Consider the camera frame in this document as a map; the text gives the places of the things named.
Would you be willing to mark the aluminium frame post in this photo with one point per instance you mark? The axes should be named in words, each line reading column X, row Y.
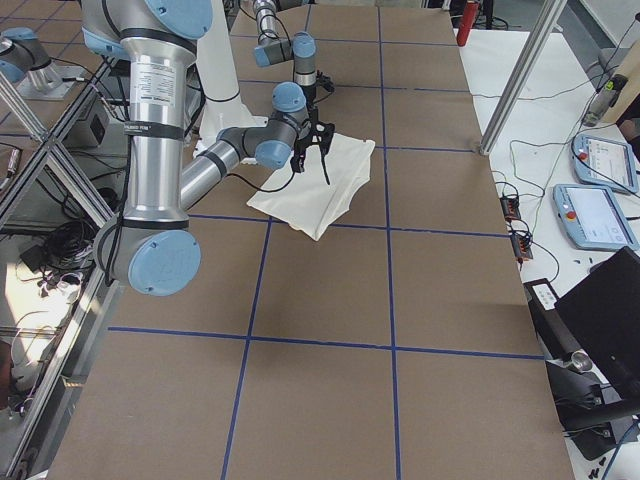
column 535, row 42

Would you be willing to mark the orange black adapter box far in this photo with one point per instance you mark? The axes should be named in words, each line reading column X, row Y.
column 510, row 207

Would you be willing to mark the orange black adapter box near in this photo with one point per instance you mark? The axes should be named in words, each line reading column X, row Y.
column 521, row 245

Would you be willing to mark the far teach pendant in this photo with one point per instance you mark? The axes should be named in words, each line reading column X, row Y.
column 610, row 163

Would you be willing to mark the near teach pendant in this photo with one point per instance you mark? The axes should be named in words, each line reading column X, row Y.
column 592, row 218

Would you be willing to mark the teach pendant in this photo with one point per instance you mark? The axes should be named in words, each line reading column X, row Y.
column 610, row 163
column 592, row 218

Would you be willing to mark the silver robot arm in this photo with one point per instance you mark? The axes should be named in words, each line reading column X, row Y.
column 275, row 45
column 188, row 127

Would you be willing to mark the black monitor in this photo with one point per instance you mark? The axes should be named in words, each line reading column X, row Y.
column 602, row 313

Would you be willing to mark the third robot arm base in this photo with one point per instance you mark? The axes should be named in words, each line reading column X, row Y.
column 27, row 65

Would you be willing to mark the grey power box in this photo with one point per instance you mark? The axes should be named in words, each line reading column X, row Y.
column 90, row 130

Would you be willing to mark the aluminium frame rack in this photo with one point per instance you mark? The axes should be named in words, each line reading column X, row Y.
column 55, row 305

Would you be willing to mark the cream cat print shirt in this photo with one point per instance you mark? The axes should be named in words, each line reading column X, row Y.
column 309, row 202

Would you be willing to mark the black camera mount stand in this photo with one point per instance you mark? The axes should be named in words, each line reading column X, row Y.
column 575, row 387

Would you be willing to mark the orange black adapter box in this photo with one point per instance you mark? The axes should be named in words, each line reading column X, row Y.
column 521, row 245
column 510, row 207

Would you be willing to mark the red fire extinguisher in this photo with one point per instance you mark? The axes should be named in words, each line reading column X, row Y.
column 466, row 22

